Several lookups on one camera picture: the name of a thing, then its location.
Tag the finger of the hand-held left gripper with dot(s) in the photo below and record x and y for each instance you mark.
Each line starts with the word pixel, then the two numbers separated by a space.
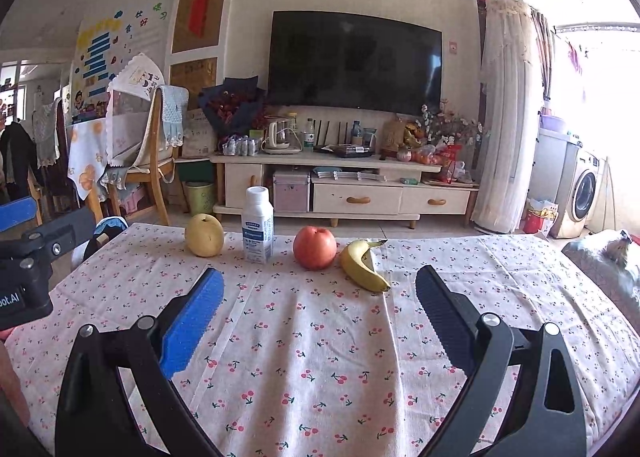
pixel 65 234
pixel 20 214

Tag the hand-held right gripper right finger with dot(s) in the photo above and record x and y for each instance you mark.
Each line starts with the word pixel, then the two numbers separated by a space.
pixel 445 317

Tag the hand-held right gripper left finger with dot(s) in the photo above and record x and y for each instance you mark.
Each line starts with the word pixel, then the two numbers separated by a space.
pixel 192 322

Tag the person's left forearm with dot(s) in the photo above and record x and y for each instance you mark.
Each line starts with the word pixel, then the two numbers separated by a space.
pixel 10 377

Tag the dark wooden chair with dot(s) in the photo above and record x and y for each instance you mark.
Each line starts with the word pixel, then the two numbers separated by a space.
pixel 62 182

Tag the black jacket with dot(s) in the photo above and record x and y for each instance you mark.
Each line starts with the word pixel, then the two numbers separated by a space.
pixel 17 152

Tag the orange print table cloth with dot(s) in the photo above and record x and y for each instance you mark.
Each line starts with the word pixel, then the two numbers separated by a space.
pixel 87 157

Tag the yellow pear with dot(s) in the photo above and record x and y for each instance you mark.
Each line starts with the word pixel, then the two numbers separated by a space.
pixel 204 236

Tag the yellow banana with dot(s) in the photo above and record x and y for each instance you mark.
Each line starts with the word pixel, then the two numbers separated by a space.
pixel 362 267

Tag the light wooden chair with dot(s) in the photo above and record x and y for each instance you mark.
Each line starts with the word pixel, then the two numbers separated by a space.
pixel 155 172

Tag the white plastic bottle blue label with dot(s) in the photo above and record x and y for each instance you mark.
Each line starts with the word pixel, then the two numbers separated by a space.
pixel 257 232

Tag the green waste bin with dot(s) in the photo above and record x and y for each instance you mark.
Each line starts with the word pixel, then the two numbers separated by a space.
pixel 199 197

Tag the cherry print tablecloth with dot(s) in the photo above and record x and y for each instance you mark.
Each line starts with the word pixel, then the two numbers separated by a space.
pixel 325 362

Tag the red yellow shopping bag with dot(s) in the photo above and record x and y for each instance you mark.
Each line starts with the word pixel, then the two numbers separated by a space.
pixel 540 217

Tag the red apple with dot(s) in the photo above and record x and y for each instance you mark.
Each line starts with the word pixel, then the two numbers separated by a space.
pixel 315 247

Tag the white lace trimmed cloth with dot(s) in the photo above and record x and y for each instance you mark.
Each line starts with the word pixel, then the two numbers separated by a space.
pixel 132 107

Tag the cream television cabinet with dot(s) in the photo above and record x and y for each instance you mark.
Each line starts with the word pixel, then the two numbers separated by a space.
pixel 350 197

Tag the grey pillow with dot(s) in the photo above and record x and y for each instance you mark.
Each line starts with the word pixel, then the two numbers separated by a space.
pixel 595 267

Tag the bag of orange fruit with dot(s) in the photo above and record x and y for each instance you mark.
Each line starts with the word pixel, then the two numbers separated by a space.
pixel 425 155

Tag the light blue crocheted cloth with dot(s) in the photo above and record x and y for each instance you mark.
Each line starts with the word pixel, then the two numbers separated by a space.
pixel 175 114

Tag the pink storage case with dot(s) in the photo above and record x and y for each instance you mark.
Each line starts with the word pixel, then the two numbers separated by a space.
pixel 291 192

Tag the white paper bag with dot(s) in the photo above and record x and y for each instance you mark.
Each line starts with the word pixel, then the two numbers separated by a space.
pixel 200 134

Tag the white utility cabinet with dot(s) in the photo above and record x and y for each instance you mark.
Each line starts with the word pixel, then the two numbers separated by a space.
pixel 550 172

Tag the group of silver cans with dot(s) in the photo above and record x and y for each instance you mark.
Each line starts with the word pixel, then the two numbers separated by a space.
pixel 240 146

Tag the white washing machine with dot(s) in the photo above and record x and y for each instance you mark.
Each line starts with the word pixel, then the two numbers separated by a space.
pixel 582 194

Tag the pink white flower arrangement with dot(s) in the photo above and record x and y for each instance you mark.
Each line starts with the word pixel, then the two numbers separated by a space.
pixel 450 129

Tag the golden gift bag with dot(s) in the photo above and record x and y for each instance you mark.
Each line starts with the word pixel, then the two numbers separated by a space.
pixel 400 134

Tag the fluffy grey plush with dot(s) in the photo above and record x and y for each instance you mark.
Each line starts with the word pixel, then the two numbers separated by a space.
pixel 620 244

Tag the white electric kettle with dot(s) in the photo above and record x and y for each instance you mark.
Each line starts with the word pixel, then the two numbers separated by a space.
pixel 280 134

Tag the dark blue wrapped bouquet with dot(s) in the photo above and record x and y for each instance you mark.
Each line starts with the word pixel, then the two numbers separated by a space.
pixel 230 107

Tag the black router with antennas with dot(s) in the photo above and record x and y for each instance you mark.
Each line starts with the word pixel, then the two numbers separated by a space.
pixel 332 137

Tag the lace covered standing air conditioner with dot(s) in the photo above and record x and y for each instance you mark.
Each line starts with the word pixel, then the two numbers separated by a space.
pixel 507 112

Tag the purple plastic basin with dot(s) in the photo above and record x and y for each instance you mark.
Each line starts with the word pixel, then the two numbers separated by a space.
pixel 552 124

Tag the clear water bottle green label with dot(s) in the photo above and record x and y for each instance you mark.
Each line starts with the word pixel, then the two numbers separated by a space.
pixel 309 134

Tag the black flat television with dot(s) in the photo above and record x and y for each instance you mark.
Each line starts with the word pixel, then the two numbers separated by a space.
pixel 355 62

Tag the hanging pink garment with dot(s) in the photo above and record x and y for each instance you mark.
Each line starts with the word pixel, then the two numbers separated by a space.
pixel 575 59

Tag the colourful wall poster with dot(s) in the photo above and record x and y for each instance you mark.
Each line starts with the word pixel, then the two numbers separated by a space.
pixel 105 57

